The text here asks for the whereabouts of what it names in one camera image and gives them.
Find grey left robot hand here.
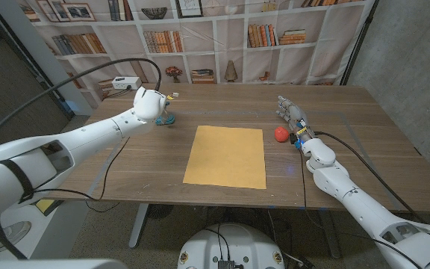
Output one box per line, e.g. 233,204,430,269
158,99,176,121

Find yellow and black floor item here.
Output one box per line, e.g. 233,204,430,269
35,199,65,217

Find red ball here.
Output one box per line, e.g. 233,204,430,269
273,126,290,143

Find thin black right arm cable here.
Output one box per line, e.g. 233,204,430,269
298,148,423,269

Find black backdrop stand pole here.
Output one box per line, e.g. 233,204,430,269
340,0,380,86

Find blue flip phone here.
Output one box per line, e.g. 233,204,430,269
155,114,176,126

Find white power strip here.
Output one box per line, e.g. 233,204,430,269
111,76,143,91

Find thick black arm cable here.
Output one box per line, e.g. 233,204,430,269
0,58,163,154
313,130,427,223

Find printed bookshelf backdrop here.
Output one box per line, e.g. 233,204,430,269
15,0,378,109

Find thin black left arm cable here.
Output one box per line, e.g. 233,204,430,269
31,136,131,214

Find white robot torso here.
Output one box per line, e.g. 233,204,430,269
177,223,286,269

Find black hub box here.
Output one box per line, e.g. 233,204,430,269
217,260,244,269

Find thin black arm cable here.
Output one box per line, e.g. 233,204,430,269
298,148,423,269
31,136,131,214

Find black round floor object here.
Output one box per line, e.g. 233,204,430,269
148,204,175,220

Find grey sneaker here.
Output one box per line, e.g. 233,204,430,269
0,220,33,256

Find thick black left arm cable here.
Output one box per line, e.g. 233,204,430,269
0,58,163,154

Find grey table leg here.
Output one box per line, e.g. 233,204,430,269
128,203,151,250
317,209,341,259

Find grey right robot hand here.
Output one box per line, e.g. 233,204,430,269
275,95,316,145

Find black power strip cable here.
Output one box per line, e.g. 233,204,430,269
106,86,132,99

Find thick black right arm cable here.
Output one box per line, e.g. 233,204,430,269
313,130,427,223

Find yellow felt sheet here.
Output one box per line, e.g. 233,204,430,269
182,125,267,190

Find dark perforated partition panel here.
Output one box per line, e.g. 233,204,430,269
0,0,75,150

